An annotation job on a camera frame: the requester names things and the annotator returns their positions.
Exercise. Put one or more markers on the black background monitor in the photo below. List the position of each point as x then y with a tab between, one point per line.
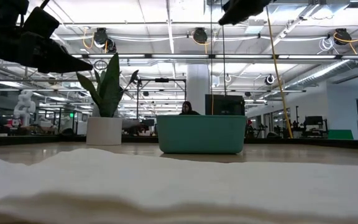
313	120

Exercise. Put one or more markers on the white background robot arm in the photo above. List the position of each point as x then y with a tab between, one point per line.
25	105

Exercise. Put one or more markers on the white round plant pot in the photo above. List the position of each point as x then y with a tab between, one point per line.
104	130

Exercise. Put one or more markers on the teal plastic tupperware container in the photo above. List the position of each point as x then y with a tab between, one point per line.
200	133

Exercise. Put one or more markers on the green box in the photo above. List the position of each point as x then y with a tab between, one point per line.
340	134

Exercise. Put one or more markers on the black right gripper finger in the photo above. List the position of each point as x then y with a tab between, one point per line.
244	9

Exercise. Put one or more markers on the white folded cloth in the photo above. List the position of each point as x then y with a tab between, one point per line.
179	186

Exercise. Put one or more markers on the long ceiling light bar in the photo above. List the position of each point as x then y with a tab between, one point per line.
179	56

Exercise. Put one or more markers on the green snake plant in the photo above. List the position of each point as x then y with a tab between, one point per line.
109	90

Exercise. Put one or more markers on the black metal table frame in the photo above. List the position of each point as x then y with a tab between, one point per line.
322	143

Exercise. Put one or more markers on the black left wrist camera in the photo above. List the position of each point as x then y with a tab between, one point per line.
40	21

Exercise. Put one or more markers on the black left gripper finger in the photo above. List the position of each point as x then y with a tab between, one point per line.
57	54
59	68

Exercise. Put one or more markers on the black background frame rig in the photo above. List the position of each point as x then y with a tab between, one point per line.
162	80

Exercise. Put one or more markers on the black cabinet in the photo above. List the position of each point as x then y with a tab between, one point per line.
225	104

